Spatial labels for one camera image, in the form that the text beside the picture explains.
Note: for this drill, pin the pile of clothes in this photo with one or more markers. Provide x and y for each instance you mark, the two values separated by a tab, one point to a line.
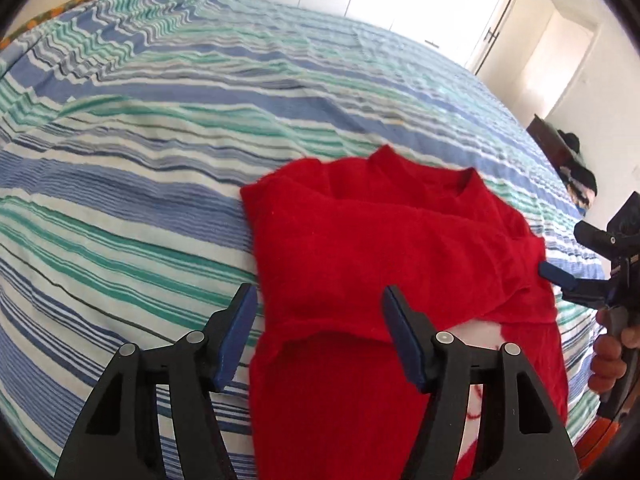
580	175

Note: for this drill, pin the dark wooden dresser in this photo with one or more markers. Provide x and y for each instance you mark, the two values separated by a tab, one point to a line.
545	135

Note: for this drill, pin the person's right hand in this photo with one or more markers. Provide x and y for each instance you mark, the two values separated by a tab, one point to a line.
607	355

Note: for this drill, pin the red sweater with white rabbit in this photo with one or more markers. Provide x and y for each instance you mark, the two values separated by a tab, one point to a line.
350	240

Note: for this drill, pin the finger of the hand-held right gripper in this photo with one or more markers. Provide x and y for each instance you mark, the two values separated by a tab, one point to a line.
592	235
555	272

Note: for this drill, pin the striped blue green duvet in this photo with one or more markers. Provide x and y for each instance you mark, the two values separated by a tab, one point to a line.
150	135

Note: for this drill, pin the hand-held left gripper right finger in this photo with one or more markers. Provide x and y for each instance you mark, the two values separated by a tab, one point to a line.
405	345

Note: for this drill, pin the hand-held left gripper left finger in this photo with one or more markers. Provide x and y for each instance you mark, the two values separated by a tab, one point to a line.
232	340

